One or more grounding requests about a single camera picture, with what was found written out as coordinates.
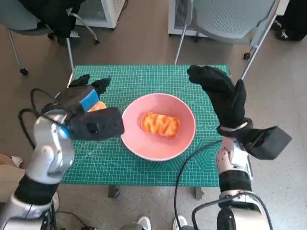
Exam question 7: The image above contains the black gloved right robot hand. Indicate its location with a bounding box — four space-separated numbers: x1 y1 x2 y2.
186 65 254 138

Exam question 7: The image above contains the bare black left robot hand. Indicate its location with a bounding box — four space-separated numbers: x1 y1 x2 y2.
57 74 112 115

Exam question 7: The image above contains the round pale bread bun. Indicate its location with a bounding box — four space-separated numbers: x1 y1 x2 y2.
87 100 107 114

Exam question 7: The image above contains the long orange bread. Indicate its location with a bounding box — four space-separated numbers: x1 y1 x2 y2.
140 111 181 138

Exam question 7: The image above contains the pink bowl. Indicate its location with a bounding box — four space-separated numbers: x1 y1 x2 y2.
120 93 197 162

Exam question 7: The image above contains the green cutting mat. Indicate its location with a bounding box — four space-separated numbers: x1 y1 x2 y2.
59 64 253 188

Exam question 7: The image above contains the grey mesh-back chair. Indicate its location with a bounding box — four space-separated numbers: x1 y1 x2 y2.
169 0 281 81

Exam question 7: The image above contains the white perforated cabinet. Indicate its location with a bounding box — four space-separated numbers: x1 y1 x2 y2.
167 0 216 38
73 0 129 30

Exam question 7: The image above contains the grey wheeled chair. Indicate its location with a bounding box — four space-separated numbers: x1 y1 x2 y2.
0 0 101 76

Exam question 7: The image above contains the white shoe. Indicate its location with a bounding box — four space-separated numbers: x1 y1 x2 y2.
173 215 189 230
137 216 152 230

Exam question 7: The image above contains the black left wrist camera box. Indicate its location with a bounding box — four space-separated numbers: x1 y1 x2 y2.
68 107 125 141

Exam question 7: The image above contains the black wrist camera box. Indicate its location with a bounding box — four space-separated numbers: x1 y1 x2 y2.
240 126 293 161
68 107 125 141

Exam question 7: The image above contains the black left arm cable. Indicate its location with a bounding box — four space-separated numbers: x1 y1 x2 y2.
18 88 71 150

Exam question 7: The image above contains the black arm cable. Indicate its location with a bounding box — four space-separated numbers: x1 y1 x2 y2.
18 88 71 150
173 139 223 230

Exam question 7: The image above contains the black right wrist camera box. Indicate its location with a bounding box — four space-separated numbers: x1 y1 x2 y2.
240 126 293 161

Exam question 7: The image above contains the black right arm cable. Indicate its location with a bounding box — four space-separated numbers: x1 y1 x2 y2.
173 139 223 230

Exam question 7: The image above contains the black table bracket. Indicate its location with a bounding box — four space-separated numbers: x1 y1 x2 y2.
107 185 121 199
193 186 205 200

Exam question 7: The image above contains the black looped cable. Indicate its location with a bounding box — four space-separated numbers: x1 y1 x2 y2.
191 191 274 230

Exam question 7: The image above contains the black floor cable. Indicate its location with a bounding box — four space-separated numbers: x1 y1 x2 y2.
55 210 97 230

